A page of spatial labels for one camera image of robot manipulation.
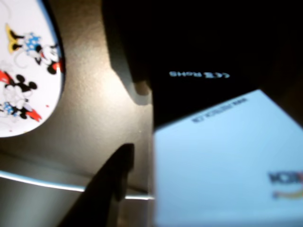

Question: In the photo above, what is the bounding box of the white cable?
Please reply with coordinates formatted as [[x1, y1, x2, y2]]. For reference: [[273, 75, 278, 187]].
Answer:
[[0, 171, 155, 201]]

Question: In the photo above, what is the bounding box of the white and black servo box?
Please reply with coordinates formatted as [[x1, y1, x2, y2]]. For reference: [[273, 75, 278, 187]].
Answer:
[[129, 0, 303, 227]]

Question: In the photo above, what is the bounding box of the round cartoon-print coaster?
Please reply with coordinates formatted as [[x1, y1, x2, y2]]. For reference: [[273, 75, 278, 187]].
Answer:
[[0, 0, 66, 138]]

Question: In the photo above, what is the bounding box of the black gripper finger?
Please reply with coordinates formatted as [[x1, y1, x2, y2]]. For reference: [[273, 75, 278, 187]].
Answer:
[[57, 143, 135, 227]]

